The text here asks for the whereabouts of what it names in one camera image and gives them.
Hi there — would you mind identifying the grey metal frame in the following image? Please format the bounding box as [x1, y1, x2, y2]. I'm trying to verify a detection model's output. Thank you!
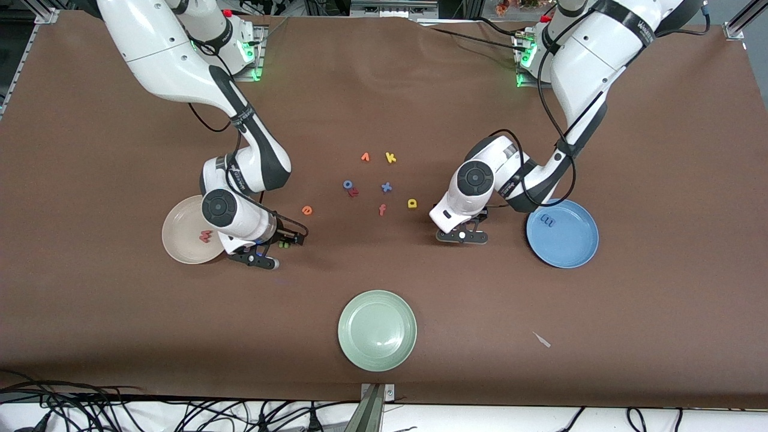
[303, 0, 481, 20]

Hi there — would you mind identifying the tangle of black cables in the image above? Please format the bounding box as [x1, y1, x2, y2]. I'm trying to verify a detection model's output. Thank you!
[0, 369, 361, 432]

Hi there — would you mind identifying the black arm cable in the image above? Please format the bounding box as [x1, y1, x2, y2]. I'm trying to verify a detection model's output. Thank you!
[187, 36, 310, 239]
[489, 0, 712, 208]

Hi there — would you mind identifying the thin black table cable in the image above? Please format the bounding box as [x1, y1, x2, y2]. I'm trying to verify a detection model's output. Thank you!
[420, 24, 523, 53]

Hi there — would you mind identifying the beige round plate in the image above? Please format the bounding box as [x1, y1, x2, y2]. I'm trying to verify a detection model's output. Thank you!
[161, 194, 232, 265]

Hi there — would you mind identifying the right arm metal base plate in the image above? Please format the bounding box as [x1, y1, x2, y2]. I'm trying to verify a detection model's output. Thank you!
[233, 25, 268, 82]

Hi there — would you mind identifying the brown paper table cover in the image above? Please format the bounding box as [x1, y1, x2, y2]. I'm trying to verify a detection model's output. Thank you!
[0, 11, 768, 410]

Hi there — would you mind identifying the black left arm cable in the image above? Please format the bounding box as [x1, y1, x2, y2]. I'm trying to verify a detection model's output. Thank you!
[489, 0, 712, 208]

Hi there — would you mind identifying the pale green round plate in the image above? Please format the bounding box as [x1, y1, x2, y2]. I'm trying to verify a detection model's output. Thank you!
[337, 290, 418, 373]

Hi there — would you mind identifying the blue round plate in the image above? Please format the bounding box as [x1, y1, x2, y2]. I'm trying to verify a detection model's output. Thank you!
[526, 199, 600, 269]

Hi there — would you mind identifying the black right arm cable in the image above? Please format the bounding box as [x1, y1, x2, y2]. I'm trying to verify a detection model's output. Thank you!
[187, 36, 310, 239]

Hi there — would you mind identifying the aluminium frame rail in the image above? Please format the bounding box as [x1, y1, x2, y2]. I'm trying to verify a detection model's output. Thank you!
[722, 0, 768, 40]
[0, 7, 61, 121]

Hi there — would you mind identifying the grey metal camera mount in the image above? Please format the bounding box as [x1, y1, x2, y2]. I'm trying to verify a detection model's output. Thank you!
[345, 383, 397, 432]

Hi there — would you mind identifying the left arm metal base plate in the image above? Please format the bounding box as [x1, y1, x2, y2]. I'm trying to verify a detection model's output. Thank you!
[514, 33, 544, 90]

